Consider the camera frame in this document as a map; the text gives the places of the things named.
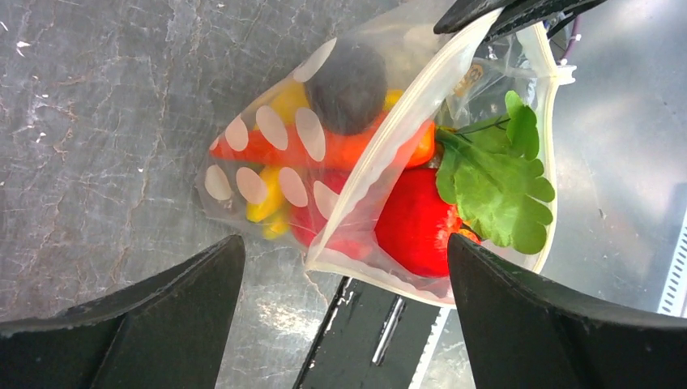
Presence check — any clear polka dot zip bag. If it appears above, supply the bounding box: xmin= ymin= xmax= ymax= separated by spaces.
xmin=195 ymin=1 xmax=573 ymax=306

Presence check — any orange carrot with leaves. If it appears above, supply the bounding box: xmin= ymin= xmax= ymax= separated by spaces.
xmin=210 ymin=91 xmax=555 ymax=254

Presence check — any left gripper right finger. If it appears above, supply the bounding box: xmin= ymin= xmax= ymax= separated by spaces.
xmin=447 ymin=234 xmax=686 ymax=388

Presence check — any red apple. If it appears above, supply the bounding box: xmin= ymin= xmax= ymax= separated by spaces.
xmin=289 ymin=169 xmax=372 ymax=261
xmin=374 ymin=168 xmax=463 ymax=279

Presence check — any yellow banana bunch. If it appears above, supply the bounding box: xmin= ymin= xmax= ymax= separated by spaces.
xmin=238 ymin=81 xmax=403 ymax=239

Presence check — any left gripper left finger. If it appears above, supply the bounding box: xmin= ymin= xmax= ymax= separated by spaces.
xmin=1 ymin=235 xmax=246 ymax=388

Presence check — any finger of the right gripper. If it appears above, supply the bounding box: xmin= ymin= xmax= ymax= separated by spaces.
xmin=433 ymin=0 xmax=507 ymax=35
xmin=485 ymin=0 xmax=605 ymax=43

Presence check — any brown kiwi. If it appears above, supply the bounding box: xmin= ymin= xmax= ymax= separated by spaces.
xmin=305 ymin=40 xmax=387 ymax=136

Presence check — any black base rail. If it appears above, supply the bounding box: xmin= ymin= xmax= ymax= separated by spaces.
xmin=293 ymin=277 xmax=451 ymax=389

